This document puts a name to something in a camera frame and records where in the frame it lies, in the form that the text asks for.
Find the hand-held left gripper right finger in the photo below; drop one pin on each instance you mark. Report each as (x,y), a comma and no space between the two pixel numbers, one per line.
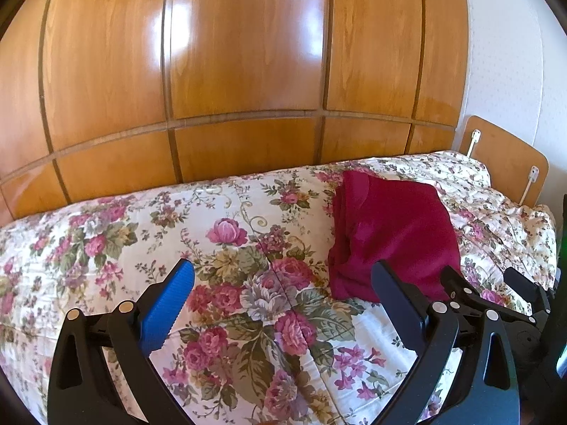
(396,296)

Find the maroon garment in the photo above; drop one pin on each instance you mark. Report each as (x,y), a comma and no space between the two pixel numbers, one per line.
(390,230)

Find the wooden headboard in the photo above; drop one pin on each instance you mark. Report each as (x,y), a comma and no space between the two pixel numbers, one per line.
(505,159)

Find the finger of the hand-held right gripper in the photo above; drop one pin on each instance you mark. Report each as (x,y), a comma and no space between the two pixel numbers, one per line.
(454,281)
(527,287)

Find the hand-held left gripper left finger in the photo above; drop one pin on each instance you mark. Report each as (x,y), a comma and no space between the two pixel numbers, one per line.
(170,305)

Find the floral bedspread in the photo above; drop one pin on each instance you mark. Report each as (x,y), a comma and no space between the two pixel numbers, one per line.
(177,230)

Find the wooden wardrobe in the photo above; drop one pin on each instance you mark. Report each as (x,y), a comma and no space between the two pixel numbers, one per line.
(243,53)

